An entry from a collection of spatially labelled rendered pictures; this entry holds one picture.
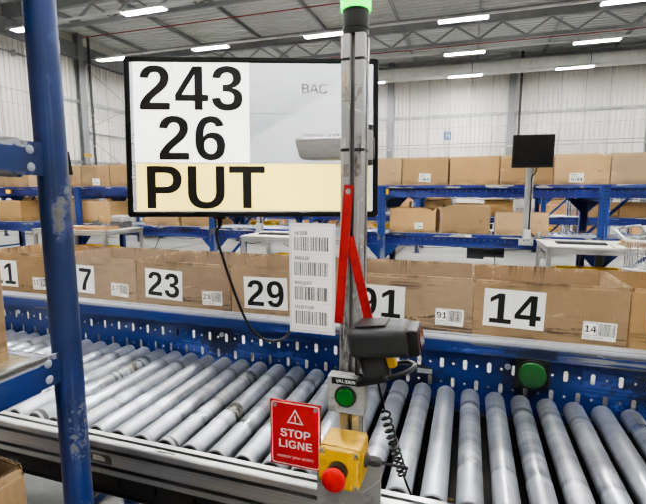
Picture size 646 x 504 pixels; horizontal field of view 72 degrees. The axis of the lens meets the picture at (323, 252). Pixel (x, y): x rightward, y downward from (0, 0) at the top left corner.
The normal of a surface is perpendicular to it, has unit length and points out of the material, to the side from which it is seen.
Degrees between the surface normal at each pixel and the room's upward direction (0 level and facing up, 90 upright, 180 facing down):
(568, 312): 91
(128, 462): 90
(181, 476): 90
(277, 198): 86
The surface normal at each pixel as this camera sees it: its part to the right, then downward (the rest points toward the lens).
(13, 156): 0.95, 0.04
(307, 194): 0.04, 0.07
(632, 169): -0.32, 0.12
